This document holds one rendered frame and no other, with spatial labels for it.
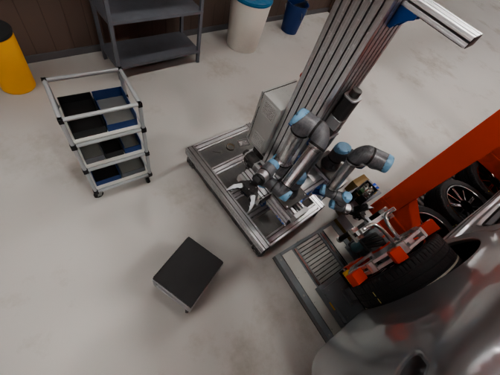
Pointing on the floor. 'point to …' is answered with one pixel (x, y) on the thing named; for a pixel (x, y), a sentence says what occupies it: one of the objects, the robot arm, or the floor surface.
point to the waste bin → (294, 15)
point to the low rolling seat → (187, 274)
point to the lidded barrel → (247, 24)
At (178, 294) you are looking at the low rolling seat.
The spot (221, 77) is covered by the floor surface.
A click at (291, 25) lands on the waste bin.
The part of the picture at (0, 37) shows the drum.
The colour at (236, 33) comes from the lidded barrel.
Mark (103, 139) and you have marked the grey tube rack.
